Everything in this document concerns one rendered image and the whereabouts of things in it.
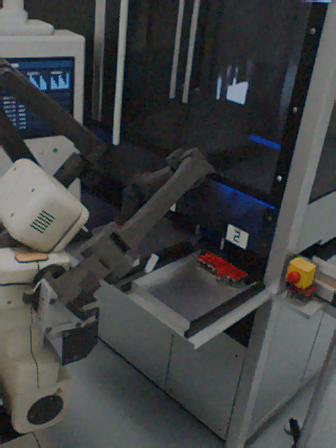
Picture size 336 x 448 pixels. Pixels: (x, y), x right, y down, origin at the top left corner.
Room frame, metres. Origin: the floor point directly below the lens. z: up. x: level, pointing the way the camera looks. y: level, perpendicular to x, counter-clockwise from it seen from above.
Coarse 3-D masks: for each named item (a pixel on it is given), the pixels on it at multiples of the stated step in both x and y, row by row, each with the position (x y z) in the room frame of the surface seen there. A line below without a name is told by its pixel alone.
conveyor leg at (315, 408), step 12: (324, 360) 1.43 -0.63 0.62; (324, 372) 1.41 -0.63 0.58; (324, 384) 1.41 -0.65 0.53; (312, 396) 1.43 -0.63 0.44; (324, 396) 1.41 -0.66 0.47; (312, 408) 1.41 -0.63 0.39; (312, 420) 1.41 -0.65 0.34; (300, 432) 1.43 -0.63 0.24; (312, 432) 1.41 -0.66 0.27; (300, 444) 1.41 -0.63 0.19
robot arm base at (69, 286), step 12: (48, 276) 0.92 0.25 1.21; (60, 276) 0.91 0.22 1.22; (72, 276) 0.90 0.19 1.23; (84, 276) 0.90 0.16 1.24; (60, 288) 0.87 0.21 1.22; (72, 288) 0.88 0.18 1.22; (84, 288) 0.89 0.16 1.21; (96, 288) 0.91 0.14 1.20; (60, 300) 0.85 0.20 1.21; (72, 300) 0.86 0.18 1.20; (84, 300) 0.88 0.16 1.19; (72, 312) 0.84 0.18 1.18; (84, 312) 0.88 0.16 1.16
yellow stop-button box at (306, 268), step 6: (300, 258) 1.44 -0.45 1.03; (306, 258) 1.44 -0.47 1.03; (294, 264) 1.40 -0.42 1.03; (300, 264) 1.40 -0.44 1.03; (306, 264) 1.41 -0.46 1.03; (312, 264) 1.41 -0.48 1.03; (318, 264) 1.42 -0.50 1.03; (288, 270) 1.41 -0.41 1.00; (294, 270) 1.40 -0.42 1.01; (300, 270) 1.38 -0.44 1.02; (306, 270) 1.37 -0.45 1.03; (312, 270) 1.39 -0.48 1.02; (300, 276) 1.38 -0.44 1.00; (306, 276) 1.37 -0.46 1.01; (312, 276) 1.40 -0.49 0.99; (300, 282) 1.38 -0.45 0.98; (306, 282) 1.37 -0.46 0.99; (312, 282) 1.41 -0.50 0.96
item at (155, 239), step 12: (96, 228) 1.68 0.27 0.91; (156, 228) 1.79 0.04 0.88; (168, 228) 1.81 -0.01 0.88; (180, 228) 1.82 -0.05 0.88; (144, 240) 1.69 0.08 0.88; (156, 240) 1.70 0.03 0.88; (168, 240) 1.71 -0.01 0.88; (180, 240) 1.66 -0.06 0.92; (192, 240) 1.71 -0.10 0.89; (144, 252) 1.60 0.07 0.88; (156, 252) 1.56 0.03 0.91
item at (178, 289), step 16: (192, 256) 1.58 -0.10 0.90; (160, 272) 1.46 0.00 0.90; (176, 272) 1.49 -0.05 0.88; (192, 272) 1.51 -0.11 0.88; (144, 288) 1.38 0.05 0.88; (160, 288) 1.39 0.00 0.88; (176, 288) 1.40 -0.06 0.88; (192, 288) 1.41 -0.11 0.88; (208, 288) 1.42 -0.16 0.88; (224, 288) 1.43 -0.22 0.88; (240, 288) 1.44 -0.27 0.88; (160, 304) 1.27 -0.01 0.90; (176, 304) 1.31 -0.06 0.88; (192, 304) 1.32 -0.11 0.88; (208, 304) 1.33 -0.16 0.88; (224, 304) 1.32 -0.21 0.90; (176, 320) 1.23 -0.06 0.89; (192, 320) 1.20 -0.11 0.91
